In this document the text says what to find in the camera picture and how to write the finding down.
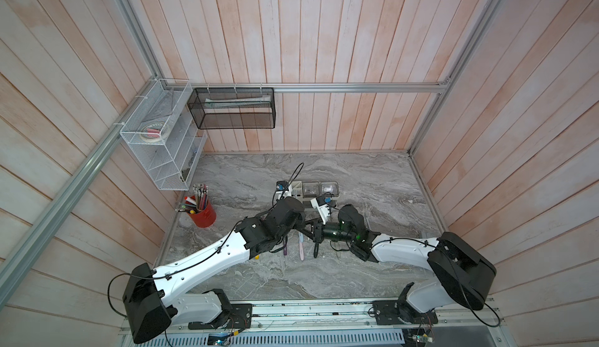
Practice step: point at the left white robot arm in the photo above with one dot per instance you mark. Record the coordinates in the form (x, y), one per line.
(153, 298)

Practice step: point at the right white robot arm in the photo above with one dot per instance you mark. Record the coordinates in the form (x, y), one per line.
(461, 274)

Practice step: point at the light pink toothbrush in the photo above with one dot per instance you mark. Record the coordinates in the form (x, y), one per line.
(301, 246)

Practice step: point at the red pencil cup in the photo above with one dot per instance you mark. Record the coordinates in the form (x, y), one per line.
(204, 218)

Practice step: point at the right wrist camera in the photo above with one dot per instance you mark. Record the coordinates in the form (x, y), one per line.
(321, 201)

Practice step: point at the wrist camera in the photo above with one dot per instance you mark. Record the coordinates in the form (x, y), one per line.
(282, 190)
(321, 201)

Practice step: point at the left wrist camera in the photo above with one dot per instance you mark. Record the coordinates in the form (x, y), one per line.
(282, 190)

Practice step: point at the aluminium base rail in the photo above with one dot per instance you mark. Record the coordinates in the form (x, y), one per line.
(342, 322)

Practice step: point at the black wire mesh basket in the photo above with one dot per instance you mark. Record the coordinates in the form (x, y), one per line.
(233, 108)

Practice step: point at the white wire mesh shelf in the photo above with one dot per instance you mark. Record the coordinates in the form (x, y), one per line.
(171, 163)

